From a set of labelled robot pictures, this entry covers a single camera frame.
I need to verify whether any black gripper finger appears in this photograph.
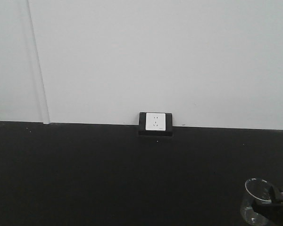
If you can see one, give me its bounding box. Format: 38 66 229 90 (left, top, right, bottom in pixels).
254 186 283 226

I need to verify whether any clear glass beaker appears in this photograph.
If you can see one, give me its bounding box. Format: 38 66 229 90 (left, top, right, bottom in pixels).
240 178 272 226

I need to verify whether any black socket housing box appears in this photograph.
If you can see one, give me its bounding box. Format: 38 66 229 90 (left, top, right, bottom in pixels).
138 112 173 137

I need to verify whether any white wall power socket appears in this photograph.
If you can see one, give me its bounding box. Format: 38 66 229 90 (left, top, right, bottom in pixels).
145 113 166 131

